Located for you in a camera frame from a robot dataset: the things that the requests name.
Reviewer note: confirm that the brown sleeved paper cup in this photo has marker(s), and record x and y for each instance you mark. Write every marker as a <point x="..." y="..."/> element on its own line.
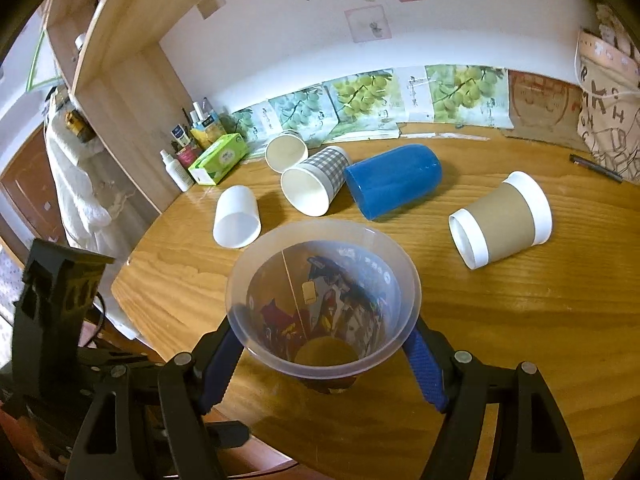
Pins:
<point x="505" y="222"/>

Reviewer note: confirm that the yellow packet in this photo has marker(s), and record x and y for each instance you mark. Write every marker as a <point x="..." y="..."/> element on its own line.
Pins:
<point x="209" y="132"/>

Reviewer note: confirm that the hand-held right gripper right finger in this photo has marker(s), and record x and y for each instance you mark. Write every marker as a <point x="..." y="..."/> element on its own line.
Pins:
<point x="426" y="371"/>

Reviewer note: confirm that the blue capped bottle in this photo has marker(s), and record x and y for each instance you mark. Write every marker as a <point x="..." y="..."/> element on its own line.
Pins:
<point x="180" y="137"/>

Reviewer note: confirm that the grey checked paper cup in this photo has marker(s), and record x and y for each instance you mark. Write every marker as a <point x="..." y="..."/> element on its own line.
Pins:
<point x="312" y="180"/>

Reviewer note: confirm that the printed cloth bag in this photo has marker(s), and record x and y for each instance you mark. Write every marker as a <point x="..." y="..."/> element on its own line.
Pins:
<point x="610" y="90"/>

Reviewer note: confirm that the brown wooden door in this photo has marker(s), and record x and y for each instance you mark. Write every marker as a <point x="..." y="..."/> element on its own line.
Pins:
<point x="30" y="195"/>

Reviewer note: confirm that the pink round tin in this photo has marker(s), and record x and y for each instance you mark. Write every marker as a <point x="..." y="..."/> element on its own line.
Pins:
<point x="189" y="156"/>

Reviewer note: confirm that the blue grape print sheet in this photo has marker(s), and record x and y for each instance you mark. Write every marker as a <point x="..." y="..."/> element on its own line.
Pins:
<point x="300" y="112"/>

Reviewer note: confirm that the white fluffy garment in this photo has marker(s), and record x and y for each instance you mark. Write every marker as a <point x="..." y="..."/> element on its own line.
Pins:
<point x="75" y="185"/>

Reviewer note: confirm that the green grape print sheet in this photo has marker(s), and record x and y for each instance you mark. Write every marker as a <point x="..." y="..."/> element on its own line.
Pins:
<point x="360" y="100"/>

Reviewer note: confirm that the clear printed plastic cup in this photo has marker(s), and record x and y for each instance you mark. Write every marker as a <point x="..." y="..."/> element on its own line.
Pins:
<point x="320" y="305"/>

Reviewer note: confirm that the white spray bottle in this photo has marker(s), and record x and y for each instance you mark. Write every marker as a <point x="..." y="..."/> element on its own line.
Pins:
<point x="176" y="172"/>

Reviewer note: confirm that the black pen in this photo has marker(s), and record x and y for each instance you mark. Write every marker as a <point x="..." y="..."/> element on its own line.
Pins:
<point x="597" y="167"/>

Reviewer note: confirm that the pink square wall sticker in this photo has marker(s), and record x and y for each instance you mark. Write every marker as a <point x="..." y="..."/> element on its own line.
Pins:
<point x="367" y="24"/>

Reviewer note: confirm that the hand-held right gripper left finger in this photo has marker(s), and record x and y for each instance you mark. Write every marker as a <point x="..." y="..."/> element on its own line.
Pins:
<point x="218" y="375"/>

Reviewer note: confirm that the blue plastic cup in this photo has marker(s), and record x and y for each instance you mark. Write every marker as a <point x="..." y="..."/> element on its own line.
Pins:
<point x="395" y="180"/>

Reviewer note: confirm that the brown cardboard sheet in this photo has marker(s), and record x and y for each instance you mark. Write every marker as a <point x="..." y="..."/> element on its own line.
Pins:
<point x="545" y="105"/>

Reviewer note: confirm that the green tissue box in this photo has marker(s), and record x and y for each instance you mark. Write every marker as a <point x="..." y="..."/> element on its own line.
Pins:
<point x="220" y="157"/>

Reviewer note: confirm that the small white bottle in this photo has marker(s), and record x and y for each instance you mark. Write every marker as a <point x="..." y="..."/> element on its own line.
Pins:
<point x="199" y="112"/>

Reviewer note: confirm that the small grape print sheet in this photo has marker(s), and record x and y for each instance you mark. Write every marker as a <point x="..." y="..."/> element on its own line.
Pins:
<point x="250" y="127"/>

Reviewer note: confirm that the wide grape print sheet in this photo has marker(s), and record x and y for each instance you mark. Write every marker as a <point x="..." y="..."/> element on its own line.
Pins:
<point x="465" y="92"/>

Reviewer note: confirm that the white plastic cup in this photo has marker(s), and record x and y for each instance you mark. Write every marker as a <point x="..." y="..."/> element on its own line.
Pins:
<point x="238" y="217"/>

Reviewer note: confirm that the gold round jar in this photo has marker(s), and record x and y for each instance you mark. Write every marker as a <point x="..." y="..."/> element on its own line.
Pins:
<point x="79" y="124"/>

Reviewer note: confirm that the wooden shelf unit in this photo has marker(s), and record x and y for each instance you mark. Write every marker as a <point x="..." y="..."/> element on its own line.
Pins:
<point x="125" y="60"/>

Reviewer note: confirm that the white paper cup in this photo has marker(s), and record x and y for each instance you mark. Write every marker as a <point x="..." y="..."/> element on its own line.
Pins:
<point x="286" y="152"/>

